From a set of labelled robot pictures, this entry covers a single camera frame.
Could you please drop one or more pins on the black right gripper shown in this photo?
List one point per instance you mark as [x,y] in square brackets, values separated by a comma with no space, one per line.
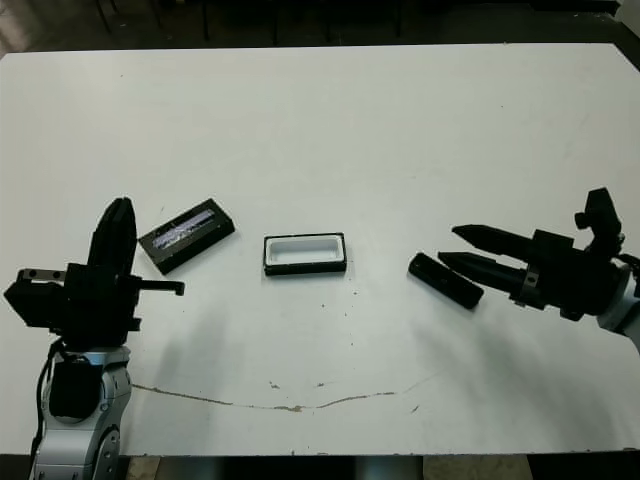
[565,280]

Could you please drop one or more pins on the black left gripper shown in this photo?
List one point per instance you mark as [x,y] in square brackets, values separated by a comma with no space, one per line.
[100,305]

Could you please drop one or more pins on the slim black camera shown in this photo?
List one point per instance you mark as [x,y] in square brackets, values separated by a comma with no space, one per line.
[450,282]

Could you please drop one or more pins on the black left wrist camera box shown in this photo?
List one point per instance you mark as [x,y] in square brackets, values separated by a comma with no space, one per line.
[35,302]

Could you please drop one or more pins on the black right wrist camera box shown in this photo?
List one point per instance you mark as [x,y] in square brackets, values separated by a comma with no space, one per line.
[600,212]

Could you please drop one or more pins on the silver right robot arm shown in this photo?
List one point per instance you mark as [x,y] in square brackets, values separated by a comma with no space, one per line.
[625,305]

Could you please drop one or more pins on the glossy black box lid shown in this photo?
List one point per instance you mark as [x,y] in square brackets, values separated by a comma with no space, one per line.
[187,235]

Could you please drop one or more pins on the black box base white insert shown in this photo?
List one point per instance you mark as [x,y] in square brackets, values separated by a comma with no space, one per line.
[305,252]

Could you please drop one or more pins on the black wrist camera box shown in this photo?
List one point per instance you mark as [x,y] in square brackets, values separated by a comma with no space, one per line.
[600,212]
[35,302]

